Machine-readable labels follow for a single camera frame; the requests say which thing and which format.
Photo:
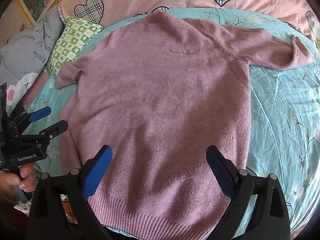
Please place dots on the green checkered pillow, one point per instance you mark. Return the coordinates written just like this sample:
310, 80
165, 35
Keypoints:
72, 42

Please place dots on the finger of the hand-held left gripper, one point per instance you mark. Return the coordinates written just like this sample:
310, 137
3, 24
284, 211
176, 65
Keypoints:
56, 128
40, 113

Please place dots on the grey printed pillow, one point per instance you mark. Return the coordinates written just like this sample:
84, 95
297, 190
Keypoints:
27, 45

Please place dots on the person's left hand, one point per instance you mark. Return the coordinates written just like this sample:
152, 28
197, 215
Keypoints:
28, 177

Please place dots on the pink knitted sweater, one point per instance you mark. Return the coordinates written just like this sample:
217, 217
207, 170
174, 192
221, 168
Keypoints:
160, 92

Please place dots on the teal floral bed sheet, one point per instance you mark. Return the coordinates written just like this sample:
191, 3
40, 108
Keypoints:
280, 120

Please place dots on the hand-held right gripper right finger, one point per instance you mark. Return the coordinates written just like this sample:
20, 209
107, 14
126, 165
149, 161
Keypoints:
220, 173

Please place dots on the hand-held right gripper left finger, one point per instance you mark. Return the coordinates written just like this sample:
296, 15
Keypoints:
98, 172

